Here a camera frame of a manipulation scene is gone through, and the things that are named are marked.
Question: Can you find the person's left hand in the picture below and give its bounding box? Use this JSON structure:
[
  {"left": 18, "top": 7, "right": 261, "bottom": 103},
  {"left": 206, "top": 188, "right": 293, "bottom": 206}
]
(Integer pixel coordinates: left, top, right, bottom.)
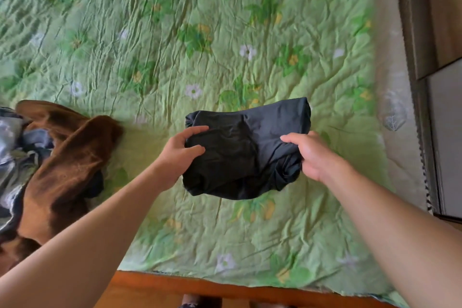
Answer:
[{"left": 155, "top": 125, "right": 210, "bottom": 193}]

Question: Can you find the person's right hand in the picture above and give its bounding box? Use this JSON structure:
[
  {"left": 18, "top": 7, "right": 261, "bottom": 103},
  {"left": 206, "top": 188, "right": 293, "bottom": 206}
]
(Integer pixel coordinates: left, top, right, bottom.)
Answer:
[{"left": 280, "top": 130, "right": 356, "bottom": 184}]

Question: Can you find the dark navy clothes pile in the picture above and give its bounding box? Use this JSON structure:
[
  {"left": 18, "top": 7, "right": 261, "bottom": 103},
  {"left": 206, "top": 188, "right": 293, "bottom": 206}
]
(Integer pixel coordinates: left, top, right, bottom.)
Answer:
[{"left": 182, "top": 97, "right": 312, "bottom": 201}]

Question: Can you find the brown fleece garment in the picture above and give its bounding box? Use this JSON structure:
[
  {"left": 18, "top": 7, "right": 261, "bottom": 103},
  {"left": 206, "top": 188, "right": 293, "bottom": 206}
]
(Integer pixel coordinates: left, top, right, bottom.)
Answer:
[{"left": 0, "top": 99, "right": 124, "bottom": 269}]

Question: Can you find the white sliding wardrobe door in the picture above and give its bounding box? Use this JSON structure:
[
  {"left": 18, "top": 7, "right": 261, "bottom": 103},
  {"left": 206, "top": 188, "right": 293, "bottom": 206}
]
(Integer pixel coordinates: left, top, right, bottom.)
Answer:
[{"left": 418, "top": 62, "right": 462, "bottom": 220}]

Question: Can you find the wooden wardrobe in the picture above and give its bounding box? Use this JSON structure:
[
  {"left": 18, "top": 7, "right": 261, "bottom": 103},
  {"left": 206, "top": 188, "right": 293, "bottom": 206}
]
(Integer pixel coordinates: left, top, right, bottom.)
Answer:
[{"left": 393, "top": 0, "right": 462, "bottom": 225}]

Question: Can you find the person's right forearm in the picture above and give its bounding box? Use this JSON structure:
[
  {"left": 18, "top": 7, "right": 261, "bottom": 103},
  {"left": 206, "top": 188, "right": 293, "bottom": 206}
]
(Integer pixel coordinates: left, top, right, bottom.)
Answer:
[{"left": 324, "top": 167, "right": 462, "bottom": 308}]

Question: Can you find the person's left forearm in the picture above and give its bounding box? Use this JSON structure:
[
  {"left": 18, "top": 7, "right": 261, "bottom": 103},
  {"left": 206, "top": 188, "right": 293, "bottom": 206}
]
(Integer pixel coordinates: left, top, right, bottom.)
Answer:
[{"left": 0, "top": 167, "right": 170, "bottom": 308}]

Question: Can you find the green floral bedsheet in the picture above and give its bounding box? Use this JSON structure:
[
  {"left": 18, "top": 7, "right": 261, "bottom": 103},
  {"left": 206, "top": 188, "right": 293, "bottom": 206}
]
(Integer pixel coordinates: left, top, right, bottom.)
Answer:
[{"left": 0, "top": 0, "right": 409, "bottom": 308}]

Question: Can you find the wooden bed frame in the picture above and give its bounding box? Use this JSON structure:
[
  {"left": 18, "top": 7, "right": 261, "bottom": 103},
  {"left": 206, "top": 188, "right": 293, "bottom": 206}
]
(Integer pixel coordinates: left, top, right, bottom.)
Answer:
[{"left": 93, "top": 269, "right": 398, "bottom": 308}]

